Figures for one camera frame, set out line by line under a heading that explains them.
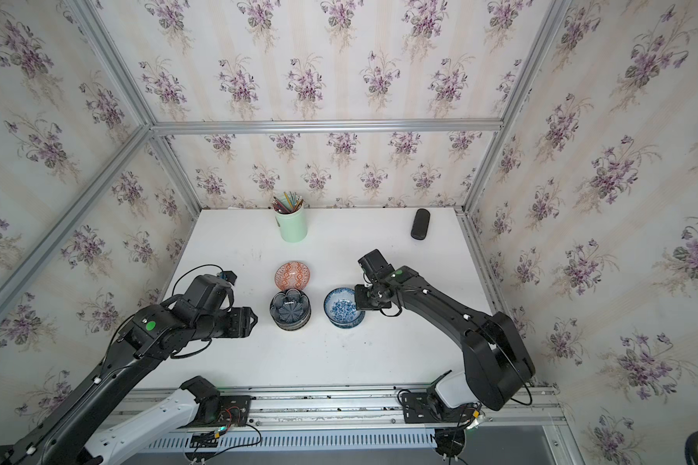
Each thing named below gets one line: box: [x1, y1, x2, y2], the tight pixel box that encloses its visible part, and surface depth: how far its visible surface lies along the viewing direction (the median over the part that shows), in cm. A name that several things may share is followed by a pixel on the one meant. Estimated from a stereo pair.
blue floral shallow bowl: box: [323, 286, 364, 324], surface depth 87 cm
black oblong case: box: [410, 208, 431, 241], surface depth 117 cm
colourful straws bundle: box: [272, 190, 304, 215], surface depth 106 cm
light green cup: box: [274, 205, 308, 244], surface depth 110 cm
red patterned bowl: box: [274, 261, 312, 291], surface depth 99 cm
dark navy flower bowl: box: [269, 288, 312, 326], surface depth 86 cm
